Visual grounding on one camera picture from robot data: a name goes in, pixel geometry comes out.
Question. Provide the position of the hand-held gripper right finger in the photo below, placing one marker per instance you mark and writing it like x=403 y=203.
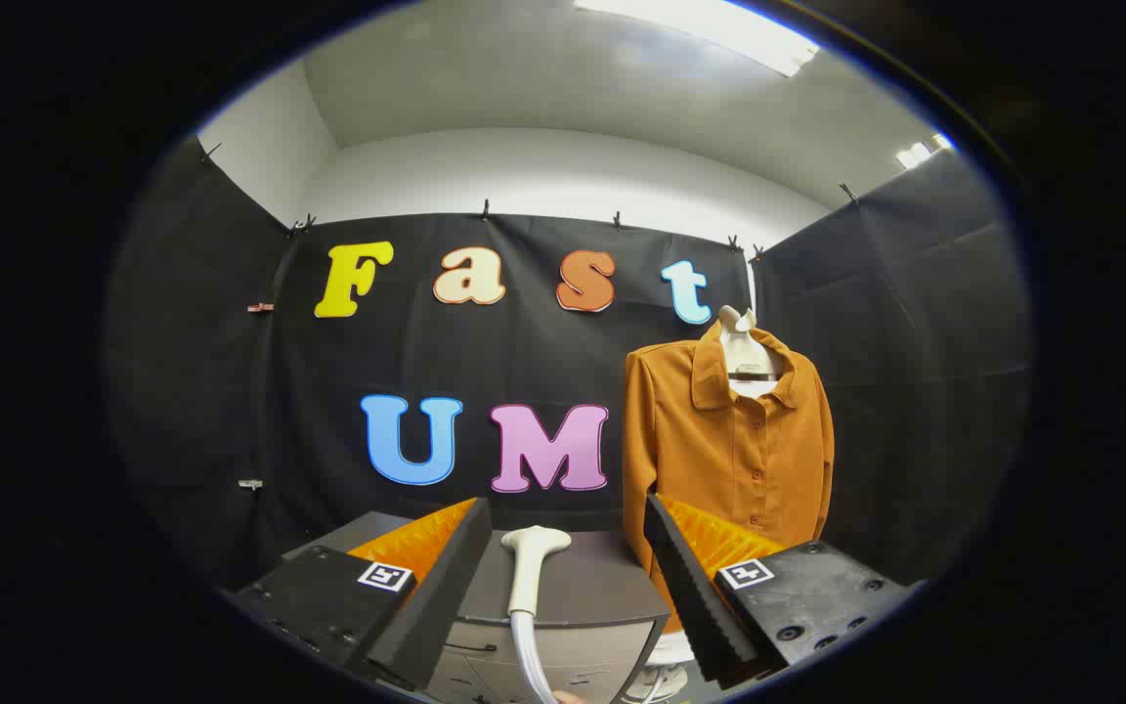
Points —
x=690 y=596

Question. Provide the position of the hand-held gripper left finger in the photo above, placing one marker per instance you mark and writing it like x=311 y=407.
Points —
x=446 y=587

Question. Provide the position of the white garment steamer head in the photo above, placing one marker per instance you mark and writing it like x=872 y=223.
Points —
x=529 y=562

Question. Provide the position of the orange button shirt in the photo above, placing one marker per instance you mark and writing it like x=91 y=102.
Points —
x=710 y=450

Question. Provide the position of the white clothes hanger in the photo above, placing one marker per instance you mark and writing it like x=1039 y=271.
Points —
x=747 y=354

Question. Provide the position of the white board under shirt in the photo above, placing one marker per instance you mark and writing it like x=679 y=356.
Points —
x=677 y=647

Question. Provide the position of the grey cabinet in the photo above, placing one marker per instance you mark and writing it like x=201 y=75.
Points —
x=592 y=587

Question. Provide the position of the black backdrop cloth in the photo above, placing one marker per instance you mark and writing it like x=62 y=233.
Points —
x=328 y=411

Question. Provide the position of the row of black clips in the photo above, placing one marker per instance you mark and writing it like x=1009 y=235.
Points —
x=486 y=209

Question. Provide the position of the small ceiling light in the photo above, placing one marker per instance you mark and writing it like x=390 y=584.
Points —
x=918 y=153

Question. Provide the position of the long ceiling light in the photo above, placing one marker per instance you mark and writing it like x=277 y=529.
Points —
x=710 y=24

